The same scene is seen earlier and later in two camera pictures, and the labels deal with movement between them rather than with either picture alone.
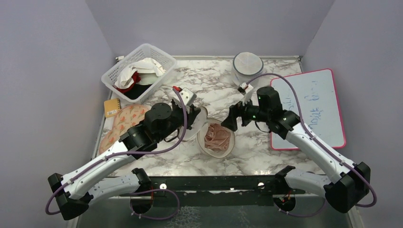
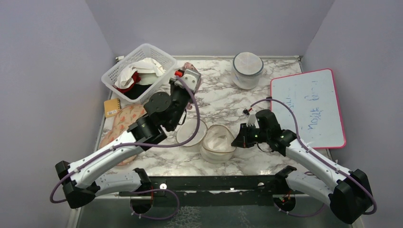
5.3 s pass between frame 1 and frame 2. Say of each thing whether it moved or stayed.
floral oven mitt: stayed
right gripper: moved
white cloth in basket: stayed
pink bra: moved
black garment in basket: stayed
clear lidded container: stayed
